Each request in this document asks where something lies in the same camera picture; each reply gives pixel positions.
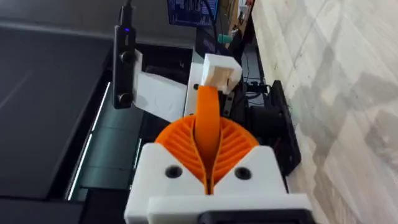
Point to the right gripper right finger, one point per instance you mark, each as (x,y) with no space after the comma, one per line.
(252,174)

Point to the teal cylindrical object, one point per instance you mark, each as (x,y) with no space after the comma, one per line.
(224,38)

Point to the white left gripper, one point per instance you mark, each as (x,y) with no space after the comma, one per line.
(158,96)

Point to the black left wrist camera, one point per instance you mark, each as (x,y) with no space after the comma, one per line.
(123,68)

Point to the computer monitor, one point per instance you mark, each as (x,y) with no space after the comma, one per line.
(192,12)

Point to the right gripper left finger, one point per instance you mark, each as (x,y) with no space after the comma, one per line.
(155,174)

